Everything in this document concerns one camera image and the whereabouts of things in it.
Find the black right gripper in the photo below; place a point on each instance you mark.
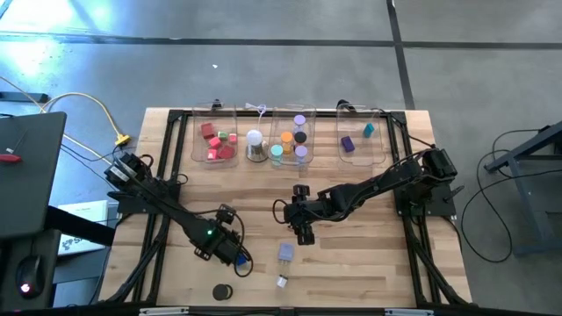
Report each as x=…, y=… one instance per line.
x=300, y=213

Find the black clamp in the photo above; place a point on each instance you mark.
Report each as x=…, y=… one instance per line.
x=343, y=104
x=216, y=104

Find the teal cube block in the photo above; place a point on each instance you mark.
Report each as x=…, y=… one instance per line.
x=369, y=130

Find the black round disc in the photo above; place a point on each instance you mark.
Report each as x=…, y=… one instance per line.
x=221, y=292

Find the pink square box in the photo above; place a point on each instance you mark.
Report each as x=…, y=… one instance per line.
x=212, y=154

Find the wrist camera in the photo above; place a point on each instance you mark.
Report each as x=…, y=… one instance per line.
x=301, y=191
x=226, y=214

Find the clear plastic bin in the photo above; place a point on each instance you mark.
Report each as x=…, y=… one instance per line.
x=274, y=127
x=373, y=153
x=197, y=118

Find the black aluminium table frame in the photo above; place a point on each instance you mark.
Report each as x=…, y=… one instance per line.
x=329, y=113

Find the black mouse pad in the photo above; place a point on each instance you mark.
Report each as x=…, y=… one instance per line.
x=9, y=263

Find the orange sand hourglass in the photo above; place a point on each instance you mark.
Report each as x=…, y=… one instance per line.
x=286, y=137

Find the small white plug adapter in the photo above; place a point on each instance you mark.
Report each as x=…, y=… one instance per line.
x=223, y=135

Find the black-capped red sand hourglass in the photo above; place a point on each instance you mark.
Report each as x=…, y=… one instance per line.
x=300, y=137

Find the white USB wall charger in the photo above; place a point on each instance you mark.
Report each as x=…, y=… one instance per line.
x=282, y=281

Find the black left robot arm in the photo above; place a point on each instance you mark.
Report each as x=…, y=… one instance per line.
x=175, y=210

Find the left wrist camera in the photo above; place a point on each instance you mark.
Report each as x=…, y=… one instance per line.
x=226, y=214

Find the silver edge bracket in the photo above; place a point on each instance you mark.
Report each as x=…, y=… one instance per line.
x=408, y=312
x=164, y=311

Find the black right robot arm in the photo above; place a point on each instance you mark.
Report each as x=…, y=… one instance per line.
x=373, y=188

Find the black computer mouse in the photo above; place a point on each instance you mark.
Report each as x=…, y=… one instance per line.
x=30, y=274

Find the red square block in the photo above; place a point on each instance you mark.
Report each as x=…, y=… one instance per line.
x=226, y=152

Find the lavender wall charger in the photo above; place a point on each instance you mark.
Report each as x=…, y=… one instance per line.
x=286, y=251

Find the red rectangular box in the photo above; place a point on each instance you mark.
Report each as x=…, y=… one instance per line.
x=207, y=130

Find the brass lamp with white bulb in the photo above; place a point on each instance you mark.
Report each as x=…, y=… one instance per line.
x=254, y=137

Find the white paper sheet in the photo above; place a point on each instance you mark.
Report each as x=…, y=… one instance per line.
x=83, y=215

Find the teal hourglass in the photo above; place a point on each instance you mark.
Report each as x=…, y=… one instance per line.
x=276, y=150

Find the grey metal stand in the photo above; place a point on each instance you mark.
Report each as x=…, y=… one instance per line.
x=527, y=193

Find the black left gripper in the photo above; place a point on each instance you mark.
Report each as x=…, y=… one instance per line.
x=229, y=251

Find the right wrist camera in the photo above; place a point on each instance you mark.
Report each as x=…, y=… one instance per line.
x=301, y=191

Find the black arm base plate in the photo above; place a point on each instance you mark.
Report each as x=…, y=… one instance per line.
x=131, y=204
x=439, y=206

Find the lavender hourglass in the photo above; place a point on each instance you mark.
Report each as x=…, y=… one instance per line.
x=301, y=152
x=300, y=119

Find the black floor bar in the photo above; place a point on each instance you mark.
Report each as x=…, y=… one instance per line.
x=22, y=97

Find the indigo blue rectangular block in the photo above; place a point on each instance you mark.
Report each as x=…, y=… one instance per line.
x=347, y=144

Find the small pink-red block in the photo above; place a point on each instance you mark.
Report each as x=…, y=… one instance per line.
x=232, y=138

